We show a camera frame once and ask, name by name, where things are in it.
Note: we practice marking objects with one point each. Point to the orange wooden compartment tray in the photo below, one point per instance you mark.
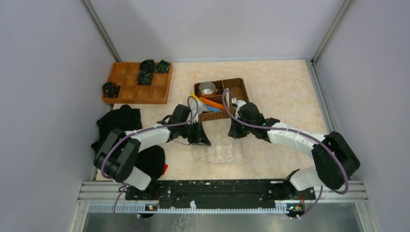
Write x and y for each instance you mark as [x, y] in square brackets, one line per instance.
[124, 75]

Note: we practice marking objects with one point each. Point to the white toothpaste tube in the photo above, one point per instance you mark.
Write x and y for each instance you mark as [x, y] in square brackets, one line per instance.
[202, 107]

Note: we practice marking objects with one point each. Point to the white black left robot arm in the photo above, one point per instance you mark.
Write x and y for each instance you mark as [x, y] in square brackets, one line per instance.
[117, 156]

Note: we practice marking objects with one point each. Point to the clear textured plastic tray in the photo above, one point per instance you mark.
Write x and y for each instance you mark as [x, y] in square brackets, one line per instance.
[236, 152]

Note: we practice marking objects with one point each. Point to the black orange rolled sock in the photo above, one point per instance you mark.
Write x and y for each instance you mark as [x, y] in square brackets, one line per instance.
[110, 90]

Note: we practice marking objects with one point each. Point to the metal cup orange base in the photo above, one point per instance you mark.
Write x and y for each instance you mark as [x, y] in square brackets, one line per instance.
[207, 89]

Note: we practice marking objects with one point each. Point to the black patterned rolled sock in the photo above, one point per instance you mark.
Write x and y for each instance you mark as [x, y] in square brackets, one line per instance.
[144, 79]

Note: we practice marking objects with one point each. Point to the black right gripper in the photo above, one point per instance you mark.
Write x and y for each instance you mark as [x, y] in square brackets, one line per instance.
[236, 124]

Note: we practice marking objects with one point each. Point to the orange toothbrush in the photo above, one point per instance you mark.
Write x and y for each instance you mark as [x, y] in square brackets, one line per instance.
[212, 103]

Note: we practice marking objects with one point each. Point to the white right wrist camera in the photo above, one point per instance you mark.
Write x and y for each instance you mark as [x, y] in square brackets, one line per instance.
[237, 104]

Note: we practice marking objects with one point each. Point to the black cloth pile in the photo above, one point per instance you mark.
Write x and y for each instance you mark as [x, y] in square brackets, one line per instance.
[151, 160]

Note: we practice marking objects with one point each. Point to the black green rolled sock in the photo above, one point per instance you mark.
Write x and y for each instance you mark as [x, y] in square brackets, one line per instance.
[162, 67]

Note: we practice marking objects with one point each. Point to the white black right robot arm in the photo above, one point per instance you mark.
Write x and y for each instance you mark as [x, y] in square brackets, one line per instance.
[334, 160]

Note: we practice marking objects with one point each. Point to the red small object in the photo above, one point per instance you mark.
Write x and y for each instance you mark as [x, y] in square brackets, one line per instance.
[165, 169]

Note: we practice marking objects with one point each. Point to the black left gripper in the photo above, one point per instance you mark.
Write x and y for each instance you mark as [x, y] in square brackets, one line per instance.
[198, 128]

